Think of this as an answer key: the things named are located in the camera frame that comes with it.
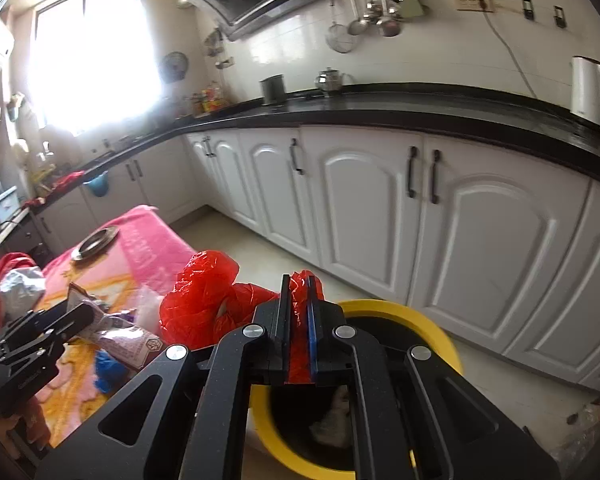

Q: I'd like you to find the group of condiment bottles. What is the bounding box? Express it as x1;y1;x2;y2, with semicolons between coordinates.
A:
192;82;231;113

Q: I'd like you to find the row of hanging kitchen utensils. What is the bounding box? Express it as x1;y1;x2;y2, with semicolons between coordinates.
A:
325;0;426;54

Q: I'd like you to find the pink printed blanket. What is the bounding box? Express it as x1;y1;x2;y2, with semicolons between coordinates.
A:
30;204;201;448

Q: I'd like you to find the round metal plate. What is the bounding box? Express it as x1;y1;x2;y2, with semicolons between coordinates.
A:
71;226;121;261

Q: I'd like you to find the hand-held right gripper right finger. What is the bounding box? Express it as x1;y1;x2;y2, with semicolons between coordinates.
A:
307;275;563;480

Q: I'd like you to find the white kettle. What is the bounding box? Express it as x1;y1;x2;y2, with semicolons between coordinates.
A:
570;56;600;132

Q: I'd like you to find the round grey wall object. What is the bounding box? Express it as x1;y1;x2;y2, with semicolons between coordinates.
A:
160;51;189;84

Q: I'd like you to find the white power cable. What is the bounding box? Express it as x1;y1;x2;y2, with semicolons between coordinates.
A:
482;10;539;99

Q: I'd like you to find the silver foil bag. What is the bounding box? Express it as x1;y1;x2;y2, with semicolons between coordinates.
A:
0;266;47;313

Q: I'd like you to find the beige patterned snack packet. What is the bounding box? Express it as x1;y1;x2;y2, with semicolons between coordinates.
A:
91;326;170;372

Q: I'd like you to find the clear plastic bag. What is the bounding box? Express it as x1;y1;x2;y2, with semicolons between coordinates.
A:
552;400;600;463

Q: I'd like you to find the light blue plastic box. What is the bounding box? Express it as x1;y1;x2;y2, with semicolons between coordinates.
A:
0;187;21;226

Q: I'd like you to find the blue plastic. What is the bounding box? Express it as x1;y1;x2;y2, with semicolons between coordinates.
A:
94;349;133;395

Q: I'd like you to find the metal teapot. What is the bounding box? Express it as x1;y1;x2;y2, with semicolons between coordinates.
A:
314;67;347;97

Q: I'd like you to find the wall-mounted metal rack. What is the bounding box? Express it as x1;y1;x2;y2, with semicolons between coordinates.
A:
205;27;236;69

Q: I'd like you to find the black kitchen countertop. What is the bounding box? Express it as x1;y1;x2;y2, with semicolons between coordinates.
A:
27;82;600;211

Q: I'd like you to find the silvery snack wrapper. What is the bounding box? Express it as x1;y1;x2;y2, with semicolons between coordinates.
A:
66;282;131;333

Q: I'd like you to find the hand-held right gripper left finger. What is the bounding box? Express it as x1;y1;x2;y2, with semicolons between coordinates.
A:
34;274;293;480

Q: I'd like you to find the dark cooking pot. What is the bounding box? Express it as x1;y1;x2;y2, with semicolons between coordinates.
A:
260;74;287;106

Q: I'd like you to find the blue plastic scoop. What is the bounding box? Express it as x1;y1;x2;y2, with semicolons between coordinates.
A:
82;172;110;197

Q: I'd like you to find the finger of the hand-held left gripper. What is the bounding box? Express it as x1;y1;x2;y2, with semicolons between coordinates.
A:
0;342;65;413
0;304;95;353

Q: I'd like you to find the clear crumpled plastic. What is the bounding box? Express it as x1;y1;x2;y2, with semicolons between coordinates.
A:
132;287;167;333

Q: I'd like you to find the white cabinet door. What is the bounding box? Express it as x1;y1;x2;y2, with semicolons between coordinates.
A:
504;180;600;392
140;136;207;222
186;132;218;213
211;130;267;235
239;127;323;267
300;126;425;302
409;134;592;358

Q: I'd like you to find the yellow round trash bin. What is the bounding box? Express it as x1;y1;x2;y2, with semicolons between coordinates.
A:
250;299;465;480

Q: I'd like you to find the white foam wrapper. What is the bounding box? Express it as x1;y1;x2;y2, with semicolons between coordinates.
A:
309;389;352;447

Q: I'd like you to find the kitchen window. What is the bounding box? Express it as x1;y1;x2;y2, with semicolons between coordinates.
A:
26;0;163;137

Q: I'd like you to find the red plastic bag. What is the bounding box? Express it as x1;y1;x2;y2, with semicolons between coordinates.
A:
159;249;326;386
0;251;37;286

